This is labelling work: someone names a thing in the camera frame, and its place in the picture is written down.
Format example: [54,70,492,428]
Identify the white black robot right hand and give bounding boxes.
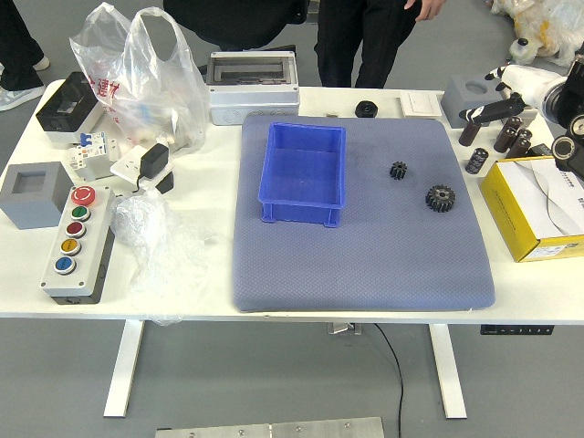
[457,65,567,125]

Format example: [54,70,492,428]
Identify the person's left hand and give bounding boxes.
[404,0,446,22]

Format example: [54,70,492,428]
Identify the big black gear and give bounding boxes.
[425,183,456,214]

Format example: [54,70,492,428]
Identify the grey enclosure with clear lid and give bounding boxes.
[205,50,301,127]

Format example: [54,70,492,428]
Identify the blue plastic box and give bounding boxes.
[258,120,347,229]

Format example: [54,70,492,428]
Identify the clear plastic bag red print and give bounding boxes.
[68,2,212,156]

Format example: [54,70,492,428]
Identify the small black box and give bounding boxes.
[528,143,562,161]

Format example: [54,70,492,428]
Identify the yellow white cardboard box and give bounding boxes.
[479,156,584,265]

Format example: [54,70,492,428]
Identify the white yellow plush toy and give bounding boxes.
[490,0,584,68]

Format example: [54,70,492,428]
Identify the grey block round hole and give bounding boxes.
[441,75,501,130]

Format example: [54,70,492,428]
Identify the black capacitor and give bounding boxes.
[465,145,489,175]

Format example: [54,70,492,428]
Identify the person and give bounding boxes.
[0,0,50,113]
[314,0,446,90]

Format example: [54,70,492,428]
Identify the grey-blue padded mat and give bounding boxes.
[231,113,497,314]

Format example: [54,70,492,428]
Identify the black table control panel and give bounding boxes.
[481,324,555,337]

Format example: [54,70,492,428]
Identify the white table leg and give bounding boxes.
[102,318,146,419]
[428,322,469,420]

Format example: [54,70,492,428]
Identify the black power adapter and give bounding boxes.
[135,142,171,193]

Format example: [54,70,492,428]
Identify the white blue circuit breaker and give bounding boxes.
[78,130,120,166]

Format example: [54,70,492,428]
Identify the crumpled clear plastic film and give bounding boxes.
[110,186,215,327]

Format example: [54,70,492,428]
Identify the white orange terminal block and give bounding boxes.
[68,144,98,182]

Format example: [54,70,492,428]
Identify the grey five-button control station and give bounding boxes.
[39,184,116,306]

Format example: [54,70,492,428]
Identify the grey block square recess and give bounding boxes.
[0,161,68,231]

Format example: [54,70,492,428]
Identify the white wall switch plate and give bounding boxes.
[400,89,444,119]

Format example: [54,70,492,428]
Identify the metal bracket under table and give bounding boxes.
[327,322,364,337]

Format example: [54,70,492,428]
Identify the black floor cable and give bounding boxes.
[373,322,406,438]

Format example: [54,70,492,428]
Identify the white wall socket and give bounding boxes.
[109,144,175,189]

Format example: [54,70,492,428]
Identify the black white enclosure box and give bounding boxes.
[35,71,107,146]

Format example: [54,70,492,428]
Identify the metal base plate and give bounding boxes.
[154,416,385,438]

